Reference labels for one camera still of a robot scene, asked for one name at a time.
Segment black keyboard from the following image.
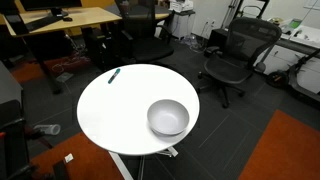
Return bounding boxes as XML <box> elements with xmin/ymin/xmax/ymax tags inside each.
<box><xmin>24</xmin><ymin>15</ymin><xmax>64</xmax><ymax>33</ymax></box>

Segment tangled floor cables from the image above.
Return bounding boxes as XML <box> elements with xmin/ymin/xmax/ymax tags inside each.
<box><xmin>50</xmin><ymin>53</ymin><xmax>92</xmax><ymax>75</ymax></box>

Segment grey bowl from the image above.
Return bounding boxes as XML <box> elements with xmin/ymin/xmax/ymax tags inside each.
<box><xmin>146</xmin><ymin>98</ymin><xmax>191</xmax><ymax>137</ymax></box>

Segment clear plastic bottle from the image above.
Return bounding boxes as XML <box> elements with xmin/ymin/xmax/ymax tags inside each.
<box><xmin>33</xmin><ymin>123</ymin><xmax>62</xmax><ymax>136</ymax></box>

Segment black electric scooter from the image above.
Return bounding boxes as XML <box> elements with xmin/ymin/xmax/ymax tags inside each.
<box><xmin>265</xmin><ymin>49</ymin><xmax>320</xmax><ymax>103</ymax></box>

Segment wooden desk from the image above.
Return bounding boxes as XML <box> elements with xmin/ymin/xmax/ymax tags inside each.
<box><xmin>2</xmin><ymin>6</ymin><xmax>123</xmax><ymax>95</ymax></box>

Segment black computer tower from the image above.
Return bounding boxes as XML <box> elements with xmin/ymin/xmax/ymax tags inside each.
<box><xmin>81</xmin><ymin>26</ymin><xmax>112</xmax><ymax>72</ymax></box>

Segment black tripod stand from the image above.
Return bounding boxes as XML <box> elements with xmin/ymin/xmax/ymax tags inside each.
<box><xmin>226</xmin><ymin>0</ymin><xmax>271</xmax><ymax>30</ymax></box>

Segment black mesh office chair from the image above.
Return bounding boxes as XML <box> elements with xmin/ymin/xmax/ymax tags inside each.
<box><xmin>197</xmin><ymin>17</ymin><xmax>283</xmax><ymax>109</ymax></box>

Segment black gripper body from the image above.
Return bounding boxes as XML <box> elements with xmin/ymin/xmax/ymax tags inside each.
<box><xmin>3</xmin><ymin>12</ymin><xmax>31</xmax><ymax>36</ymax></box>

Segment white table base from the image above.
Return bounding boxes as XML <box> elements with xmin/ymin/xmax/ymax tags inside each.
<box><xmin>108</xmin><ymin>145</ymin><xmax>179</xmax><ymax>180</ymax></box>

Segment white workbench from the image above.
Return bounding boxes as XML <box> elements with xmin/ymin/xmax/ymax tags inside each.
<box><xmin>275</xmin><ymin>19</ymin><xmax>320</xmax><ymax>60</ymax></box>

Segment small white tag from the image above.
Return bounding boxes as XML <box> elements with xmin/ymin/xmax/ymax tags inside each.
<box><xmin>64</xmin><ymin>153</ymin><xmax>75</xmax><ymax>164</ymax></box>

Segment black padded office chair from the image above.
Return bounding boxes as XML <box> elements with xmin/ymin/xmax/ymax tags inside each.
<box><xmin>114</xmin><ymin>0</ymin><xmax>176</xmax><ymax>66</ymax></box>

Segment green box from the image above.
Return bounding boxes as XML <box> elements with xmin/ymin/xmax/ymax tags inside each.
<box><xmin>288</xmin><ymin>18</ymin><xmax>303</xmax><ymax>30</ymax></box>

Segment black computer monitor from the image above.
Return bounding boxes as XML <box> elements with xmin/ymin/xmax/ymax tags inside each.
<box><xmin>19</xmin><ymin>0</ymin><xmax>83</xmax><ymax>18</ymax></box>

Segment blue marker with teal cap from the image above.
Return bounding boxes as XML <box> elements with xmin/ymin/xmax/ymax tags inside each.
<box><xmin>107</xmin><ymin>67</ymin><xmax>122</xmax><ymax>85</ymax></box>

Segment grey power strip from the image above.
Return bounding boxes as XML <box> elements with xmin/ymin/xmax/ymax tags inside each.
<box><xmin>54</xmin><ymin>72</ymin><xmax>75</xmax><ymax>84</ymax></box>

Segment white cabinet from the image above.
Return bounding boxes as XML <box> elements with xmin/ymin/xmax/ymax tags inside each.
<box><xmin>171</xmin><ymin>11</ymin><xmax>196</xmax><ymax>40</ymax></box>

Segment black box on floor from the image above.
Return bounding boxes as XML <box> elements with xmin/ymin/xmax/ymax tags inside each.
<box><xmin>208</xmin><ymin>28</ymin><xmax>232</xmax><ymax>52</ymax></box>

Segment black equipment stand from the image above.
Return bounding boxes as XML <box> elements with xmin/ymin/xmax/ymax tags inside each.
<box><xmin>0</xmin><ymin>99</ymin><xmax>38</xmax><ymax>180</ymax></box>

